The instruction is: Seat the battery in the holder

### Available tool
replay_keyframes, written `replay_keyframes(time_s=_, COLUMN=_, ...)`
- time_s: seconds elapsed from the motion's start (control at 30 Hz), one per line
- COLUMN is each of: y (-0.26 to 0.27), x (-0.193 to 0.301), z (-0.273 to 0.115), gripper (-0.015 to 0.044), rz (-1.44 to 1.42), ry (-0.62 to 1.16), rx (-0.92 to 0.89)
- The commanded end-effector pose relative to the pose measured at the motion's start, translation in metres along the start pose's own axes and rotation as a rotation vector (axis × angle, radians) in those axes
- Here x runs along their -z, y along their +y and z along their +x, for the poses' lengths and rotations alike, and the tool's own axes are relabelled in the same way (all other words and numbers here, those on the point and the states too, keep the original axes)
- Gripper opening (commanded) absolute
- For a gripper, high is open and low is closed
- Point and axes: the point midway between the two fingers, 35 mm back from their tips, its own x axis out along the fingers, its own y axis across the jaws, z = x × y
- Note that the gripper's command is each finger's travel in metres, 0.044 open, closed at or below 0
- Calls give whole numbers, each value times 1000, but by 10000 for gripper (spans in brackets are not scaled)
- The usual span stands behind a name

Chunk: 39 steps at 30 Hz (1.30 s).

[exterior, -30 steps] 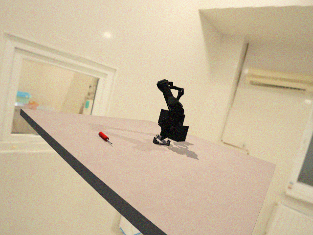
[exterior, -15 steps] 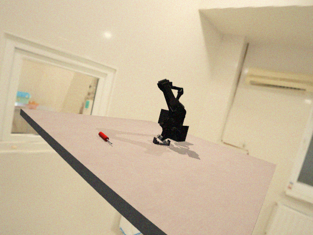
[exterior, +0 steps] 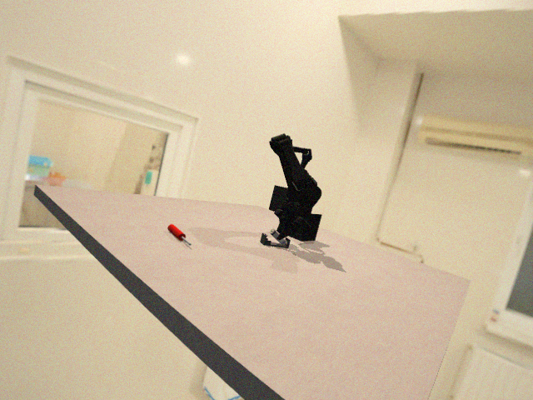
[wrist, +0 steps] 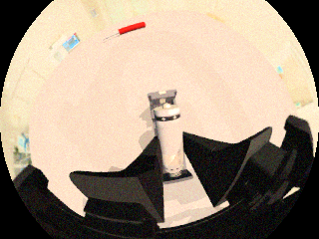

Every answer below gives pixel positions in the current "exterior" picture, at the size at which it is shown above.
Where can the red-handled screwdriver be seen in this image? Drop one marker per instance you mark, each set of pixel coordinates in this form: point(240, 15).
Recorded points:
point(177, 233)

